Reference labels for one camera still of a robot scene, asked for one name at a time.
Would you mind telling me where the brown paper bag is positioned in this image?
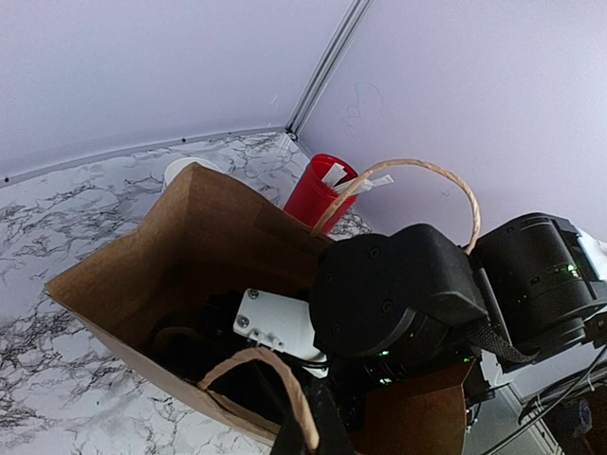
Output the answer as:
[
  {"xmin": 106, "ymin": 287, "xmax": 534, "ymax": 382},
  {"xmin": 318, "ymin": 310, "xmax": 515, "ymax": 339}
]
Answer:
[{"xmin": 46, "ymin": 164, "xmax": 469, "ymax": 454}]

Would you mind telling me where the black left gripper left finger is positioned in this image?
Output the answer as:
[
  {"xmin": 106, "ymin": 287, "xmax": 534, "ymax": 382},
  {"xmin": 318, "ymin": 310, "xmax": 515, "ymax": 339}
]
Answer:
[{"xmin": 270, "ymin": 416, "xmax": 308, "ymax": 455}]

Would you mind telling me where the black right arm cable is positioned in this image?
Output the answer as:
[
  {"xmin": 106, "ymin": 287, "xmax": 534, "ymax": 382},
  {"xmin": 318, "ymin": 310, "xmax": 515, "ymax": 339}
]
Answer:
[{"xmin": 483, "ymin": 312, "xmax": 607, "ymax": 455}]

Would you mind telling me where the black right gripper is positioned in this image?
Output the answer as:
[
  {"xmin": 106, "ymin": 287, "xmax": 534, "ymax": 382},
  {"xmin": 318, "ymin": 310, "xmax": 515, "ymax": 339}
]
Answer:
[{"xmin": 308, "ymin": 224, "xmax": 487, "ymax": 379}]

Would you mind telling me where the stack of paper coffee cups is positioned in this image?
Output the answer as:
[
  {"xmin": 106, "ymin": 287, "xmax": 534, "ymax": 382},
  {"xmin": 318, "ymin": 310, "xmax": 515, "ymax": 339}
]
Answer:
[{"xmin": 162, "ymin": 158, "xmax": 224, "ymax": 193}]

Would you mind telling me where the right aluminium frame post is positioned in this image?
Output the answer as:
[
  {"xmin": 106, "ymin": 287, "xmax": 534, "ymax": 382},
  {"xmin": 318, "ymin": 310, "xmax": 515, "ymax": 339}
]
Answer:
[{"xmin": 285, "ymin": 0, "xmax": 374, "ymax": 141}]

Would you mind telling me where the red utensil cup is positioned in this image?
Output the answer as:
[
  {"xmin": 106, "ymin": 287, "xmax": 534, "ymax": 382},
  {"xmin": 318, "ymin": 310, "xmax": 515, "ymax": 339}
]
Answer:
[{"xmin": 283, "ymin": 153, "xmax": 395, "ymax": 236}]

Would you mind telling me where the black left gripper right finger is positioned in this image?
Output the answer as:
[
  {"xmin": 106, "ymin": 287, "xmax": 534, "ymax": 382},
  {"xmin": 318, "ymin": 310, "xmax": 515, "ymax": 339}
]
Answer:
[{"xmin": 303, "ymin": 378, "xmax": 354, "ymax": 455}]

